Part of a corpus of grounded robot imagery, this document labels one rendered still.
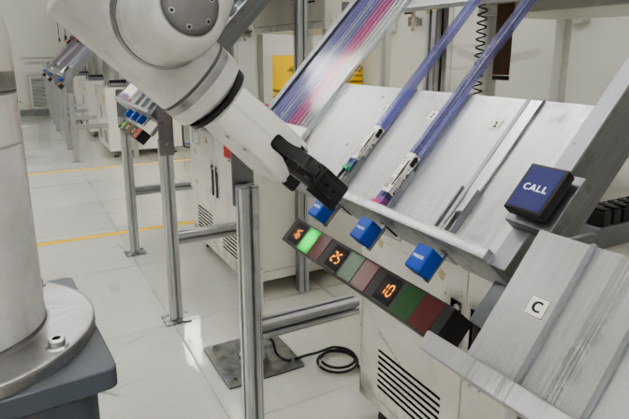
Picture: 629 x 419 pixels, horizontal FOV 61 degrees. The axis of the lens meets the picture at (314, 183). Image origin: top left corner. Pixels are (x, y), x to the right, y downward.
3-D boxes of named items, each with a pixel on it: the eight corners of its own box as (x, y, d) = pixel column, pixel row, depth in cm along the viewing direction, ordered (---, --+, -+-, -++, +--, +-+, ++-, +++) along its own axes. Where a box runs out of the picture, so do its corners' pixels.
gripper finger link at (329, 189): (287, 174, 55) (329, 209, 58) (301, 180, 52) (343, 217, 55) (306, 150, 55) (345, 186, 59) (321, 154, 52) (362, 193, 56)
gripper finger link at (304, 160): (249, 133, 55) (284, 165, 58) (284, 147, 49) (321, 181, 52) (255, 124, 55) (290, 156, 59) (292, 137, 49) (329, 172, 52)
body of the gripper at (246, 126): (169, 114, 57) (244, 176, 63) (198, 125, 48) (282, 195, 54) (213, 61, 58) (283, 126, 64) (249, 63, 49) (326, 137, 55)
